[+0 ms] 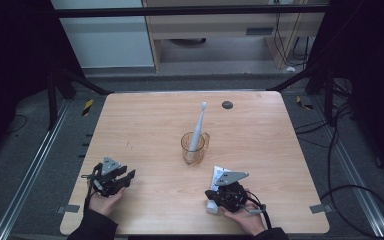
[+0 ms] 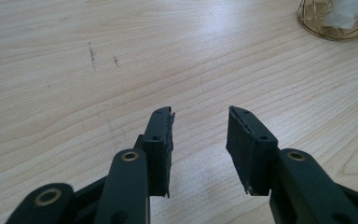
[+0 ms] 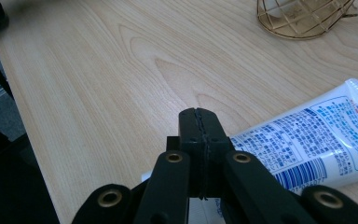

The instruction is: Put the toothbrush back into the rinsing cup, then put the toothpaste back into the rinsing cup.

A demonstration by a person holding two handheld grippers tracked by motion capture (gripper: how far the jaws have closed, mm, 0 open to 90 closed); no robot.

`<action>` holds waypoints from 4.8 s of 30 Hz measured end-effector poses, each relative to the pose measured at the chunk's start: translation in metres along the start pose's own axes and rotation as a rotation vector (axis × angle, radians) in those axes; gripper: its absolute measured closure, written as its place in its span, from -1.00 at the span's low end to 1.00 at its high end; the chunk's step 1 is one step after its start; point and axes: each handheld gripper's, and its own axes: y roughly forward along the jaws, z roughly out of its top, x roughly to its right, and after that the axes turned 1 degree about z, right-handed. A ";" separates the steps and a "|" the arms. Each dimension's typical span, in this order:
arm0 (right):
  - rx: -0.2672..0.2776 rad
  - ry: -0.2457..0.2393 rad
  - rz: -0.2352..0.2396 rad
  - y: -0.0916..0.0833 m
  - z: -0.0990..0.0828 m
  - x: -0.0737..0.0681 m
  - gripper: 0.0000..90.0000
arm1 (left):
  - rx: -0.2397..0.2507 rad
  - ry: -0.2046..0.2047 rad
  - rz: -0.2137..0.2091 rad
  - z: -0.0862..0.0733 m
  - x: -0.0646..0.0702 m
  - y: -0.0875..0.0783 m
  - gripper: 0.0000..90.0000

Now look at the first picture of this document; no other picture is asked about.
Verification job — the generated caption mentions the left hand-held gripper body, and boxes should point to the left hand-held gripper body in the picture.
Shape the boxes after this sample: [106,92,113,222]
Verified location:
[86,156,128,198]

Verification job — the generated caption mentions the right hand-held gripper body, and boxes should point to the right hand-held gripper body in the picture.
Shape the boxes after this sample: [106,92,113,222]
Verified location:
[211,171,251,214]

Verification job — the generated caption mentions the white and blue toothpaste tube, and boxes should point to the white and blue toothpaste tube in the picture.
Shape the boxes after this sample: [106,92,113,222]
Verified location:
[205,165,233,215]

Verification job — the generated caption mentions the clear amber cup with handle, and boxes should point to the clear amber cup with handle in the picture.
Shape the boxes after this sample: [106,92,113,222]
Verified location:
[180,131,211,166]

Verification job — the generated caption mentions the white electric toothbrush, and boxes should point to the white electric toothbrush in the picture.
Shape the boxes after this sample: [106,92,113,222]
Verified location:
[187,101,208,155]

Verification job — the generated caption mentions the person's left hand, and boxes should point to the person's left hand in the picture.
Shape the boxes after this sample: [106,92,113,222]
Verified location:
[87,179,126,218]

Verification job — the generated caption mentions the person's right hand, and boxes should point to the person's right hand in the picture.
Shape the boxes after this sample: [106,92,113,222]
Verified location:
[222,188,268,237]

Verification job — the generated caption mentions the grey tape strip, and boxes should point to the grey tape strip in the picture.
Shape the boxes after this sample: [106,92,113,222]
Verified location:
[57,204,81,215]
[309,203,333,215]

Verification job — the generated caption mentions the black and yellow tape piece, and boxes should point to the black and yellow tape piece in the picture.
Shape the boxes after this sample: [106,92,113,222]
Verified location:
[81,98,95,117]
[295,95,315,111]

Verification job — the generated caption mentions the black metal stand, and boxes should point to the black metal stand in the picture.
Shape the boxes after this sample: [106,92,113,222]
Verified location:
[266,63,336,127]
[45,63,113,132]

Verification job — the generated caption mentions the white cabinet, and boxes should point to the white cabinet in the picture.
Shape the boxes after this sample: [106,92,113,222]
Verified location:
[50,0,155,70]

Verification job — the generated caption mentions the black curtain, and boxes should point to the black curtain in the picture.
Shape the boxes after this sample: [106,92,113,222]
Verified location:
[0,0,84,168]
[304,0,384,186]

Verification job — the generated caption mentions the light wooden desk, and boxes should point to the light wooden desk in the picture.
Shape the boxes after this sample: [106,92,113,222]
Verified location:
[141,0,330,72]

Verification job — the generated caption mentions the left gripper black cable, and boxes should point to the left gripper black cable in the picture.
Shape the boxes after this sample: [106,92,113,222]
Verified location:
[80,171,98,214]

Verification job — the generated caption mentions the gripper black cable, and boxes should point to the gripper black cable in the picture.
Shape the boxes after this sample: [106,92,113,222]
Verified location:
[244,190,273,230]
[80,171,98,214]

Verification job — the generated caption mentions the grey cable plug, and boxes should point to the grey cable plug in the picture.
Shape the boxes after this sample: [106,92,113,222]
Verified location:
[242,204,268,215]

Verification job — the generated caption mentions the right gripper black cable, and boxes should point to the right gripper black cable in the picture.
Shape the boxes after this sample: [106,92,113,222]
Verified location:
[244,190,273,230]

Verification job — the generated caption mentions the aluminium floor rail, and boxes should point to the aluminium floor rail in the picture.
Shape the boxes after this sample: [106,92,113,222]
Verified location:
[309,95,384,238]
[0,99,72,240]

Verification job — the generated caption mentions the thin black floor cable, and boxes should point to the thin black floor cable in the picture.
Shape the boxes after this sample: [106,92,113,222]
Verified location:
[7,114,29,135]

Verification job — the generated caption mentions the black floor cable loop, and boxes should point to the black floor cable loop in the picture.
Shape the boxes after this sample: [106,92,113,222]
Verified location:
[293,101,384,240]

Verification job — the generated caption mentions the black cables under desk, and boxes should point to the black cables under desk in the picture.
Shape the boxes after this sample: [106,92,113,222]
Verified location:
[272,12,316,68]

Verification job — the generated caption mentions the black horizontal frame bar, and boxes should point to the black horizontal frame bar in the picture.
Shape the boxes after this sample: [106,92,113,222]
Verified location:
[51,4,331,18]

